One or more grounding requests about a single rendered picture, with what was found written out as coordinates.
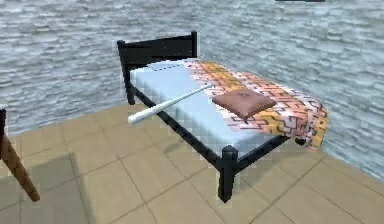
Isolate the brown square cushion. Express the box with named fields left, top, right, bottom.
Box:
left=211, top=87, right=278, bottom=120

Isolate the white baseball bat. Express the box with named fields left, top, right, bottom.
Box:
left=127, top=83, right=213, bottom=125

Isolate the orange patterned blanket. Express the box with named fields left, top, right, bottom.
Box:
left=183, top=58, right=329, bottom=152

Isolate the black frame bed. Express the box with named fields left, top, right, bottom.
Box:
left=116, top=30, right=307, bottom=204

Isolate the brown wooden furniture leg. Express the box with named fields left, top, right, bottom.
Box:
left=0, top=108, right=41, bottom=203

